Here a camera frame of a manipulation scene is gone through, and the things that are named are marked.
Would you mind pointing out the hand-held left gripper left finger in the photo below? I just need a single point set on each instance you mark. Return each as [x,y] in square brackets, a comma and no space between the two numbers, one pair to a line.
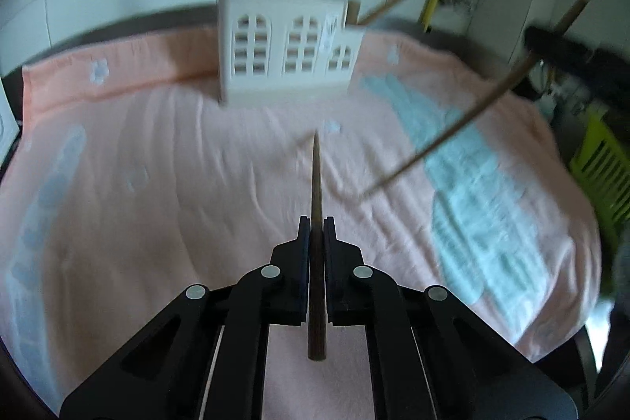
[295,282]

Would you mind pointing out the white appliance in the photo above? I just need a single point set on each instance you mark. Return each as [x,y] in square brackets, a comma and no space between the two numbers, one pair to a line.
[7,120]

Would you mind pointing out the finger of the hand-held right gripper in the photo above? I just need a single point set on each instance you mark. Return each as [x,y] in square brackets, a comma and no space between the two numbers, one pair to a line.
[571,48]

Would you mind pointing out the dark brown wooden chopstick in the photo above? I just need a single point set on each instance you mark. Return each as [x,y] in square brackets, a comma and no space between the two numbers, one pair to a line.
[316,252]

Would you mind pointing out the pink printed towel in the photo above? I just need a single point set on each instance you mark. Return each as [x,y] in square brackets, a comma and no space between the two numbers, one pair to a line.
[172,203]

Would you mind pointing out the white house-shaped utensil holder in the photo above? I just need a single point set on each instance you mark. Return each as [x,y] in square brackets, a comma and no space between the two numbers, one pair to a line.
[275,80]

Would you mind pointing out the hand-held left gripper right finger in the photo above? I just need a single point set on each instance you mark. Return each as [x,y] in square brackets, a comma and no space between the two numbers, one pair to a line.
[339,282]

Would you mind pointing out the green plastic basket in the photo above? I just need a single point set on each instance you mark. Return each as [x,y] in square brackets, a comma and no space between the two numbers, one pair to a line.
[603,169]

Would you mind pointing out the long brown wooden chopstick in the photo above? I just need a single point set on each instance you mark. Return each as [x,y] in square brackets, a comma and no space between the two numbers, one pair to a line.
[498,96]

